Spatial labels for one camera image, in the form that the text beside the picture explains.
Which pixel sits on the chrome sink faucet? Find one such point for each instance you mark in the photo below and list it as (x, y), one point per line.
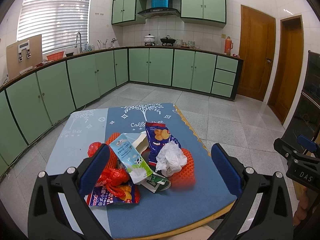
(78, 43)

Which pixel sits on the white tissue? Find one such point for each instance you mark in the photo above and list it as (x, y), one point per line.
(170, 159)

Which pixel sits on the wooden door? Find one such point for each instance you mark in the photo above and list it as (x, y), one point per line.
(289, 66)
(257, 46)

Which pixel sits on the wooden door right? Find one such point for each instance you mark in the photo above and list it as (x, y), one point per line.
(289, 66)

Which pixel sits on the orange thermos flask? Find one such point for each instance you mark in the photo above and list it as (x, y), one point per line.
(228, 46)

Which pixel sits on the blue red snack wrapper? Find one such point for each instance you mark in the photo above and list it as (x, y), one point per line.
(100, 196)

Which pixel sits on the green lower kitchen cabinets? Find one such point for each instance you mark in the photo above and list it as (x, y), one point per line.
(34, 102)

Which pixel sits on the red plastic bag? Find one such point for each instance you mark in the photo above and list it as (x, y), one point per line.
(113, 179)

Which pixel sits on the white cooking pot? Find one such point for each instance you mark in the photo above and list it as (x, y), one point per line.
(149, 40)

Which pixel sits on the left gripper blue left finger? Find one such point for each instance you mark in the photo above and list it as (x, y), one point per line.
(91, 168)

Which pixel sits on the blue white milk carton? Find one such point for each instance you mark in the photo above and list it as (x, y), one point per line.
(133, 162)

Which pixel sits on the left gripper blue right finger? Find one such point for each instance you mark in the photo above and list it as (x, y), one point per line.
(228, 169)

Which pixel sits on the black glass cabinet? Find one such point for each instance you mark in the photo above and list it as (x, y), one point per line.
(305, 120)

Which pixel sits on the blue cracker snack bag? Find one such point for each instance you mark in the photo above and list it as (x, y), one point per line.
(158, 135)

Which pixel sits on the wooden door left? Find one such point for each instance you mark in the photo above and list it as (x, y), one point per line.
(257, 46)

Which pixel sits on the orange foam net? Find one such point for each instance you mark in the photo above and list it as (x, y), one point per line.
(186, 177)
(113, 159)

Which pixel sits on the black range hood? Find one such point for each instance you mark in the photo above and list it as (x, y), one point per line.
(159, 12)

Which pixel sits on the brown cardboard box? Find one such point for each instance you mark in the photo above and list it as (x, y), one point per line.
(23, 55)

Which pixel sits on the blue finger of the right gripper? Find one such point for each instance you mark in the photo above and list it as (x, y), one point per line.
(307, 143)

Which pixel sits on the white window blinds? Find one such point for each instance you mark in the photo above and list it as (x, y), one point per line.
(57, 21)

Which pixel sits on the black wok pan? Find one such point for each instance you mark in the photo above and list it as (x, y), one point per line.
(168, 41)

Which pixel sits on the green white carton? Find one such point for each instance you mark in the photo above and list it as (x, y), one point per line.
(156, 183)

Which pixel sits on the light blue paper cup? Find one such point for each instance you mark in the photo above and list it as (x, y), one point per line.
(139, 141)

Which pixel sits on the person right hand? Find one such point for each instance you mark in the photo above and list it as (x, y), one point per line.
(301, 212)

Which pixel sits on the blue box on hood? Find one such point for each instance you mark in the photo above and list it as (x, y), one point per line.
(160, 3)

